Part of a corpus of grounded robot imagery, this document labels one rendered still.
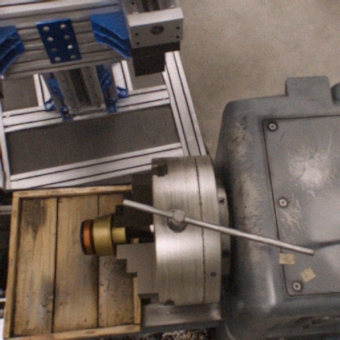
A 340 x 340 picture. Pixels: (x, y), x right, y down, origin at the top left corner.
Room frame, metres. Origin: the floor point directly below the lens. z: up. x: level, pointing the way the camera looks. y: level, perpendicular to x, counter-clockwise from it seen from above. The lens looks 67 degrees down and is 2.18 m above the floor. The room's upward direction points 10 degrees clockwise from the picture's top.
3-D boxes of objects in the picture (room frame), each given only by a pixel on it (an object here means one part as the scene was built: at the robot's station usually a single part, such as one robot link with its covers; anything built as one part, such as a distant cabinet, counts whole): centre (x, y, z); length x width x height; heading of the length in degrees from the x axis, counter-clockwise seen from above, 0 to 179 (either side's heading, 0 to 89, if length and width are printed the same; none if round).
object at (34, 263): (0.25, 0.30, 0.89); 0.36 x 0.30 x 0.04; 15
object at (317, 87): (0.60, -0.16, 1.24); 0.09 x 0.08 x 0.03; 105
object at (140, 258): (0.21, 0.11, 1.09); 0.12 x 0.11 x 0.05; 15
